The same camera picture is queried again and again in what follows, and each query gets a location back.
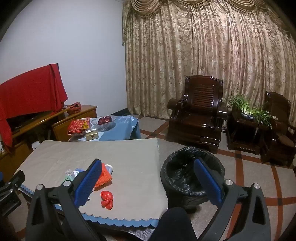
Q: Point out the person's dark trouser leg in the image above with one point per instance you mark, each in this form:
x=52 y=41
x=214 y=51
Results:
x=171 y=227

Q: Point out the dark wooden side table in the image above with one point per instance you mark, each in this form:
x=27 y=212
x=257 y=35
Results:
x=242 y=136

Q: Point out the wooden cabinet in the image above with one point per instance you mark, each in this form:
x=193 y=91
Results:
x=76 y=117

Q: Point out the red plastic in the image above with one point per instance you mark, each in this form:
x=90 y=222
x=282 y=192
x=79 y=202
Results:
x=106 y=200

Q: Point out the red cloth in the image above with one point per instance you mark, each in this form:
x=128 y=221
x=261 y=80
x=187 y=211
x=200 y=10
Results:
x=32 y=92

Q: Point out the white and blue box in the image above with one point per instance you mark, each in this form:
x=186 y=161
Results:
x=77 y=173

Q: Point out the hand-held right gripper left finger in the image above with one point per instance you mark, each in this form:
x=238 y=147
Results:
x=89 y=180

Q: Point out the wooden television stand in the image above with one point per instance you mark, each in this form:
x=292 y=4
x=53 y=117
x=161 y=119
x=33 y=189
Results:
x=25 y=139

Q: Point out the blue scalloped tablecloth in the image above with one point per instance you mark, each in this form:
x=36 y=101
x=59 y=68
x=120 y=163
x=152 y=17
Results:
x=124 y=223

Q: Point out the glass tray of red packets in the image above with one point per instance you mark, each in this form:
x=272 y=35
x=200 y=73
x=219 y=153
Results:
x=77 y=126

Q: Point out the beige patterned curtain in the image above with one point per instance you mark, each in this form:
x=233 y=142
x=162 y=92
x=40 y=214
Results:
x=185 y=46

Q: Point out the red basket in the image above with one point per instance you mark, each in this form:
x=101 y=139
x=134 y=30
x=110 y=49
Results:
x=74 y=108

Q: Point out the orange foam net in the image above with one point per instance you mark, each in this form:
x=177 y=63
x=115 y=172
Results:
x=104 y=178

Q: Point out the small white box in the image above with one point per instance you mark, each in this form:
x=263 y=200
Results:
x=34 y=145

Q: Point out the black lined waste bin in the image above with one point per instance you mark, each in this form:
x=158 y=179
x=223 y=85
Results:
x=182 y=171

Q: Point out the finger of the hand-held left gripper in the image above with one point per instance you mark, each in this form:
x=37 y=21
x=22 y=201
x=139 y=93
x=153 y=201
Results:
x=16 y=179

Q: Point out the grey tablecloth table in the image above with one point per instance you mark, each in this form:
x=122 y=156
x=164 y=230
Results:
x=129 y=166

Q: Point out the glass fruit bowl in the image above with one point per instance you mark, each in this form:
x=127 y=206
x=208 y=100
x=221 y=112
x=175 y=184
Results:
x=104 y=126

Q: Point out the white tissue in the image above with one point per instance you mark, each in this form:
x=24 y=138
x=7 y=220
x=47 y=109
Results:
x=69 y=172

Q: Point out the cushioned dark wooden armchair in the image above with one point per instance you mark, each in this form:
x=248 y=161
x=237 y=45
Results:
x=277 y=139

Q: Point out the red apple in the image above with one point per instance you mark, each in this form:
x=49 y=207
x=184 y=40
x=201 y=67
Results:
x=108 y=119
x=101 y=121

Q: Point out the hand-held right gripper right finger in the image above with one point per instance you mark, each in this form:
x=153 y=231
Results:
x=208 y=180

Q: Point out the potted green plant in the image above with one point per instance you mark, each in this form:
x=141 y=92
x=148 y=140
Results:
x=247 y=111

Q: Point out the green plastic bag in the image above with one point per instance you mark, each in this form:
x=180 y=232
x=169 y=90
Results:
x=68 y=179

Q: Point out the black television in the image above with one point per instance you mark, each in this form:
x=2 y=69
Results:
x=25 y=119

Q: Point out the gold tissue box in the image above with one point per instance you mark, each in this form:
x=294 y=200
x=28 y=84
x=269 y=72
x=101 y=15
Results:
x=92 y=136

